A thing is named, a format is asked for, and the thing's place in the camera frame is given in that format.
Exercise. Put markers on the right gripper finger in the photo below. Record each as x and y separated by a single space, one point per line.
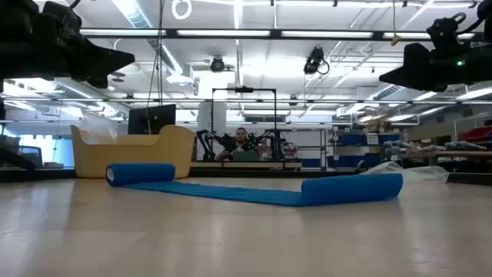
415 65
436 87

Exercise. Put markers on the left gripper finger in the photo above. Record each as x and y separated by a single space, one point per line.
107 59
98 82

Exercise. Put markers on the clear plastic bag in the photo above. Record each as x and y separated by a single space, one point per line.
419 173
96 129

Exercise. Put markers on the blue elastic bandage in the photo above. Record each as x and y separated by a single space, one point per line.
326 190

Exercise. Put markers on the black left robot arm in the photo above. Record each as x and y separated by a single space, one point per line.
11 38

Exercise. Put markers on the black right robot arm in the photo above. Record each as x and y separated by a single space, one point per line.
487 23

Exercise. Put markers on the black background robot arm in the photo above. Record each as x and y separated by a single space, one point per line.
205 144
274 144

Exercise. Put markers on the yellow hanging connector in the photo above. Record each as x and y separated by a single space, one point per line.
396 39

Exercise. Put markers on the red storage bin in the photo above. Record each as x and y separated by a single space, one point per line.
476 134

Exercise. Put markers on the black computer monitor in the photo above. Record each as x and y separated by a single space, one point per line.
151 119

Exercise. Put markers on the wooden workbench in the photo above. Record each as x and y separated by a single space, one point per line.
449 154

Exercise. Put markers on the yellow plastic bin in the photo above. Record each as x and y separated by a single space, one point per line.
134 157

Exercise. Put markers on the metal shelving with blue bins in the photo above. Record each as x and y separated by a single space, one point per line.
365 144

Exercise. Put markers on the person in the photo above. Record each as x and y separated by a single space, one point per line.
240 144

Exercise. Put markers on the black ceiling camera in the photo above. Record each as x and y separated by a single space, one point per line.
217 64
314 61

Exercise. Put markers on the black background rig frame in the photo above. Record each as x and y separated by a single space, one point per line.
244 89

